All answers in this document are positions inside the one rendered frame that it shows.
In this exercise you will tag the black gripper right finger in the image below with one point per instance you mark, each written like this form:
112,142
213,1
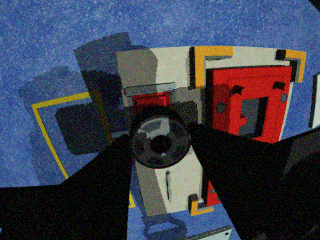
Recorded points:
248,175

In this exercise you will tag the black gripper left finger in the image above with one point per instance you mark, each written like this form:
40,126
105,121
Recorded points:
91,205

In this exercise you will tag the yellow rectangular outline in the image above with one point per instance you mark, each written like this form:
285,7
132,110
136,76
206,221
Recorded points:
77,96

